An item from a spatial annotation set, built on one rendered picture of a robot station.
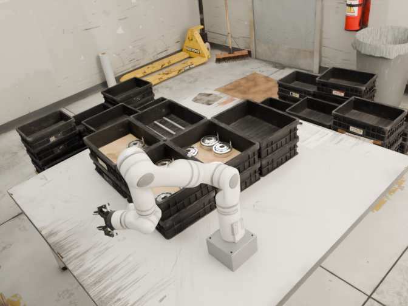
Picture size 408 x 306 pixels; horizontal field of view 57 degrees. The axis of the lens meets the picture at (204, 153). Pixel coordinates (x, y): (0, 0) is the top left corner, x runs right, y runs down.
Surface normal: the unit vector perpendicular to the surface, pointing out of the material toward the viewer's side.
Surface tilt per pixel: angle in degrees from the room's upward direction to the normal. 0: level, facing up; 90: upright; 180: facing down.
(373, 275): 0
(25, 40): 90
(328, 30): 90
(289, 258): 0
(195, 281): 0
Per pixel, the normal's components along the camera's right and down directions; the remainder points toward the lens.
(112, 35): 0.67, 0.34
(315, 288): -0.13, -0.82
